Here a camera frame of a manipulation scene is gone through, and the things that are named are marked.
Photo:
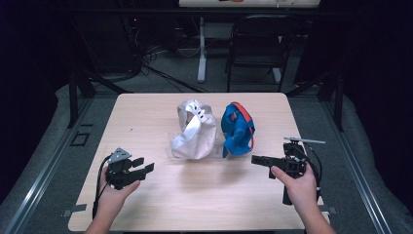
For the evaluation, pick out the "short white desk foot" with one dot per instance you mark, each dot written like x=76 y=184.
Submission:
x=276 y=75

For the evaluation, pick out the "grey table bracket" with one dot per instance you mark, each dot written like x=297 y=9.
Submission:
x=331 y=210
x=73 y=211

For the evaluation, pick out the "black folding chair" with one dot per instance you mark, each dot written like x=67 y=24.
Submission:
x=256 y=48

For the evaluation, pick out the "blue cap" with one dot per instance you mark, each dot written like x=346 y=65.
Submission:
x=238 y=130

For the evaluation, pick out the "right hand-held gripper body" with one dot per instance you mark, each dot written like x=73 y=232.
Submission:
x=295 y=161

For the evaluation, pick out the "black frame post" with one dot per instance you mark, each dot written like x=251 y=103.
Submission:
x=73 y=100
x=339 y=104

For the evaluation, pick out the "white desk leg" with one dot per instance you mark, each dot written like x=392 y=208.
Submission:
x=202 y=55

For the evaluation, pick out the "metal floor rail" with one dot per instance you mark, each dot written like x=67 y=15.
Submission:
x=48 y=169
x=357 y=169

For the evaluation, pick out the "person's right hand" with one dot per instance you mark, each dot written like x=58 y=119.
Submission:
x=300 y=191

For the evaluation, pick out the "white cap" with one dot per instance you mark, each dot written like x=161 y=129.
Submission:
x=195 y=136

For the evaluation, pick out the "dark equipment cabinet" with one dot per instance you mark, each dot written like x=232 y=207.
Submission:
x=107 y=42

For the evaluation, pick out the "person's left hand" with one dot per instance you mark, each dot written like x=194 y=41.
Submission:
x=112 y=198

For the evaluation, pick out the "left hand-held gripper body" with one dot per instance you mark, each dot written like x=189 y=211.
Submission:
x=121 y=174

